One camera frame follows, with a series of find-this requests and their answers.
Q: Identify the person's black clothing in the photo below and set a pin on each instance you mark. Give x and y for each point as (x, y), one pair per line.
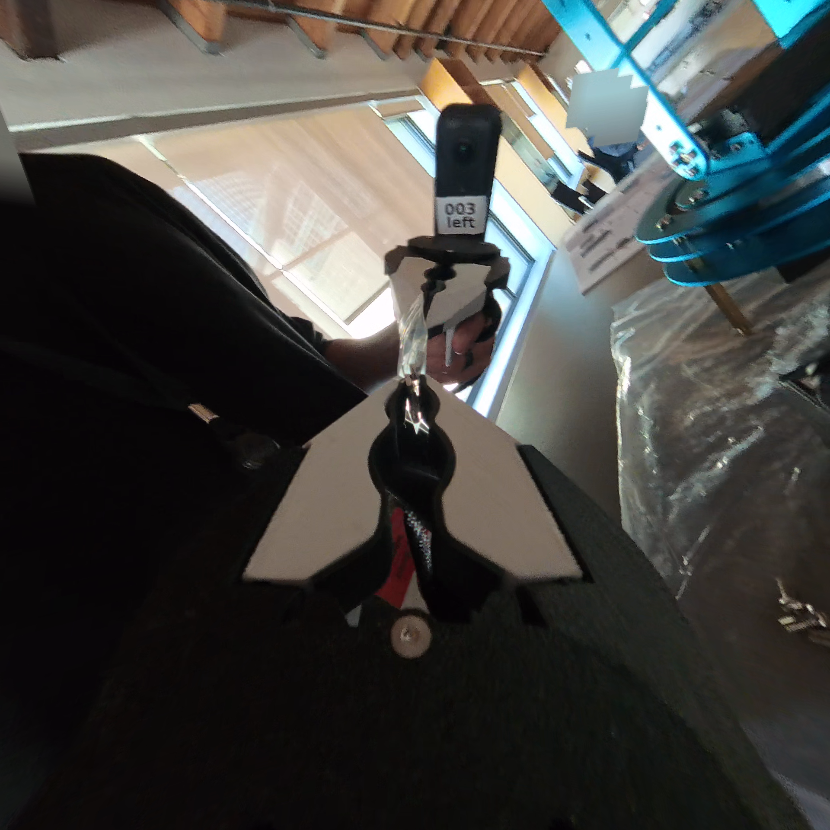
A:
(97, 454)

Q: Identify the large glass window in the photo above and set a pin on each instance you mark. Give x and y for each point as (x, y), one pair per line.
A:
(311, 259)

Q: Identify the thin metal ceiling rail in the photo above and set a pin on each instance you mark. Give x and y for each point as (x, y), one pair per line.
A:
(389, 29)

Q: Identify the loose silver screws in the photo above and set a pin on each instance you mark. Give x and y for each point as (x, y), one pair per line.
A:
(801, 609)

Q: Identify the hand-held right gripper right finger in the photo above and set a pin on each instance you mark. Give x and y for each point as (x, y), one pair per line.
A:
(512, 512)

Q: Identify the large clear plastic bag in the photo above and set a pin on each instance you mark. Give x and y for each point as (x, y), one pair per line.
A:
(713, 454)

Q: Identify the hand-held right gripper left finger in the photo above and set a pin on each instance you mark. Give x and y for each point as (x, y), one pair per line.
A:
(318, 512)

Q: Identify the person's left hand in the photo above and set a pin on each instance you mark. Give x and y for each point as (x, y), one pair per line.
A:
(457, 353)

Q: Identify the blue toy robot arm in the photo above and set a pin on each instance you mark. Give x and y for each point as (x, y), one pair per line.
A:
(733, 246)

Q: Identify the assembly instruction manual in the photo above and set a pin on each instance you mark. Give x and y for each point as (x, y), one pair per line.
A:
(603, 253)

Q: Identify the person's left forearm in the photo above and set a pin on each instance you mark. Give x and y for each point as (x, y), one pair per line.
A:
(369, 356)

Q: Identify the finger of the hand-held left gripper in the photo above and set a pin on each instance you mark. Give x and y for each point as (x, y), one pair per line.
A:
(470, 285)
(412, 288)

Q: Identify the black office chair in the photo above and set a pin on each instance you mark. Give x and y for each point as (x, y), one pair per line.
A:
(574, 194)

